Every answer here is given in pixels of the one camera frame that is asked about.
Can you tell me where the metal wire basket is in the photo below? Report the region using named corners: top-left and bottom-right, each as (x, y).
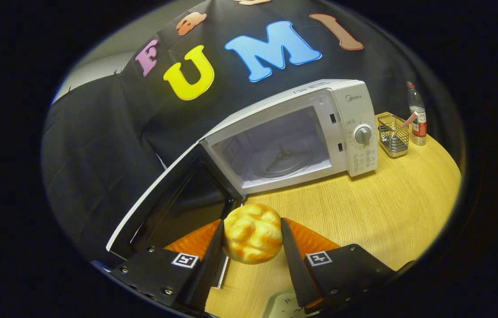
top-left (377, 114), bottom-right (410, 159)

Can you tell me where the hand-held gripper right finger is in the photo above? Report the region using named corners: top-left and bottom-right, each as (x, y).
top-left (281, 217), bottom-right (415, 315)

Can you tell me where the white microwave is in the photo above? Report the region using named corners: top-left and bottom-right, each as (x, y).
top-left (106, 79), bottom-right (380, 290)

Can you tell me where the cream plastic tray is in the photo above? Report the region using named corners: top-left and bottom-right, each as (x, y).
top-left (261, 291), bottom-right (320, 318)

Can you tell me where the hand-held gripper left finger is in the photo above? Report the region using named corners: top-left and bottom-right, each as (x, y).
top-left (110, 219), bottom-right (225, 310)

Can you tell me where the golden bread roll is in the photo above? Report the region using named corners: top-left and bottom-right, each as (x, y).
top-left (222, 203), bottom-right (284, 265)

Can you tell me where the glass turntable plate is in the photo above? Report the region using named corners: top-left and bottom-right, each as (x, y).
top-left (253, 146), bottom-right (316, 179)

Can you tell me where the clear plastic water bottle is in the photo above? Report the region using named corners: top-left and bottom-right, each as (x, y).
top-left (406, 81), bottom-right (428, 146)

